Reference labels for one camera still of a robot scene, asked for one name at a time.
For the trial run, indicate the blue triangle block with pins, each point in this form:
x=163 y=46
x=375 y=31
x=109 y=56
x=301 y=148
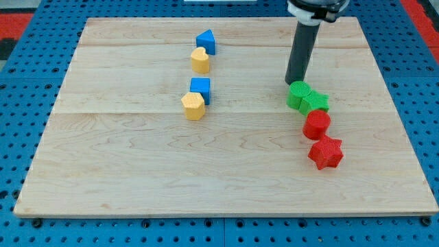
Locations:
x=206 y=40

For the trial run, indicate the wooden board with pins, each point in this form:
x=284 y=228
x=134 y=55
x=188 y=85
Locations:
x=118 y=145

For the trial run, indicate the blue cube block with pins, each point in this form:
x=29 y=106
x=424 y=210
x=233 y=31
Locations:
x=202 y=86

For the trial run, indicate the red star block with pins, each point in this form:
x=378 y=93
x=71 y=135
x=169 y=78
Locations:
x=326 y=152

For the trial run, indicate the yellow heart block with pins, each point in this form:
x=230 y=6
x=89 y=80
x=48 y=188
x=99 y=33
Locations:
x=200 y=62

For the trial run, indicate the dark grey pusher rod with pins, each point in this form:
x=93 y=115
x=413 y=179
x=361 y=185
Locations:
x=300 y=55

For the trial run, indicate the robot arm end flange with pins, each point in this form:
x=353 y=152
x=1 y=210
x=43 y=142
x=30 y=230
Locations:
x=313 y=12

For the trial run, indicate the yellow hexagon block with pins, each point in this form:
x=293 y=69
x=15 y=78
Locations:
x=194 y=106

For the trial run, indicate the green star block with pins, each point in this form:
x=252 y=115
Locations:
x=314 y=101

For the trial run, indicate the green cylinder block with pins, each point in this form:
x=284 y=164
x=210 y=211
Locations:
x=297 y=91

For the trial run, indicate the red cylinder block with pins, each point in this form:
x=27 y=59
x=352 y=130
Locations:
x=316 y=124

